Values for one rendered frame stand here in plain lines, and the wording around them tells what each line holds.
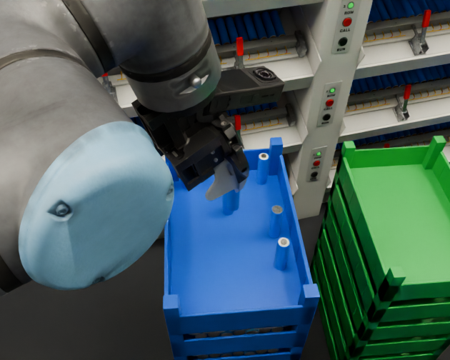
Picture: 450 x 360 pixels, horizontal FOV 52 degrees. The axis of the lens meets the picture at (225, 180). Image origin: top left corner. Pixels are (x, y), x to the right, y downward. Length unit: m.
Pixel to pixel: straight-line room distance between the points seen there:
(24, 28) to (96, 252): 0.16
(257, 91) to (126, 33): 0.20
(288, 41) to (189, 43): 0.63
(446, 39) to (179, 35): 0.88
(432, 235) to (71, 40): 0.73
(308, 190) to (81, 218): 1.09
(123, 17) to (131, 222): 0.16
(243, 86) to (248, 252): 0.30
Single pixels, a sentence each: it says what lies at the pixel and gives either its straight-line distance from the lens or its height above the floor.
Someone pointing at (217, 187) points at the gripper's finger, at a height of 0.66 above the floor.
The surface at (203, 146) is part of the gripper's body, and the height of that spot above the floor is 0.75.
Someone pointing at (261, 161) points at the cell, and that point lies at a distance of 0.77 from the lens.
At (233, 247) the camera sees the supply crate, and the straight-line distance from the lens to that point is 0.73.
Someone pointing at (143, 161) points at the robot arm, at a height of 0.93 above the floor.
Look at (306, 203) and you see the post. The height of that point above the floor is 0.07.
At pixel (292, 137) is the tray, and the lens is 1.13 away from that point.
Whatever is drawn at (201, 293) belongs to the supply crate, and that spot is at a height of 0.48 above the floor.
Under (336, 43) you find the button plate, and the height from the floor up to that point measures 0.59.
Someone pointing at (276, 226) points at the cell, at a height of 0.52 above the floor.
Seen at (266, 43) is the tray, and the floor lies 0.57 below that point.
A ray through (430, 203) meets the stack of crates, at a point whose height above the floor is 0.40.
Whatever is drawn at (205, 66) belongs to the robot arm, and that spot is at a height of 0.85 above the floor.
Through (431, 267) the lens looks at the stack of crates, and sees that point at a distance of 0.88.
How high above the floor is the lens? 1.09
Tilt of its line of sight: 48 degrees down
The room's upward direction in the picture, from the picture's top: straight up
